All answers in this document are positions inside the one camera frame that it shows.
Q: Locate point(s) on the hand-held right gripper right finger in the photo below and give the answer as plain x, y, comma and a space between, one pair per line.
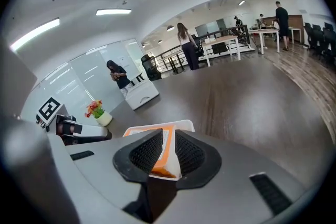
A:
236, 178

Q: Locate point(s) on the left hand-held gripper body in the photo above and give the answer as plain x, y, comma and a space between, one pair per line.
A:
89, 131

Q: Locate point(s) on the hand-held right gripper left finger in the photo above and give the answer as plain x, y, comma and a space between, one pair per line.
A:
110, 170

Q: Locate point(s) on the orange and white packet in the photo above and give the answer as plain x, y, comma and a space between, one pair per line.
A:
166, 168

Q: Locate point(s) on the white pot with artificial flowers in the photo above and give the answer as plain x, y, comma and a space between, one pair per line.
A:
103, 118

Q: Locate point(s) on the grey table with white legs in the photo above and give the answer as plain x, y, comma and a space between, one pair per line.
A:
236, 102

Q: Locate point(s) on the black office chair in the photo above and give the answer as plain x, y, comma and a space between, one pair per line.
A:
151, 68
198, 46

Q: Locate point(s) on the long ceiling light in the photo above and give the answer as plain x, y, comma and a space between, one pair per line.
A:
34, 34
113, 11

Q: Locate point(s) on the dark dome pendant lamp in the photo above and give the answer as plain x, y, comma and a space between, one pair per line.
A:
170, 29

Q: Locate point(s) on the white table with wooden top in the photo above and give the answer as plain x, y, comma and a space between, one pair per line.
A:
265, 31
223, 40

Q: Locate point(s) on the black metal railing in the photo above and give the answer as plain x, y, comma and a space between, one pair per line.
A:
223, 34

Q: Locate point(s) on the row of black office chairs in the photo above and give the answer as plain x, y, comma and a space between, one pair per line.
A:
320, 36

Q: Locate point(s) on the wooden reception counter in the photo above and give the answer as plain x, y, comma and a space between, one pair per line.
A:
295, 21

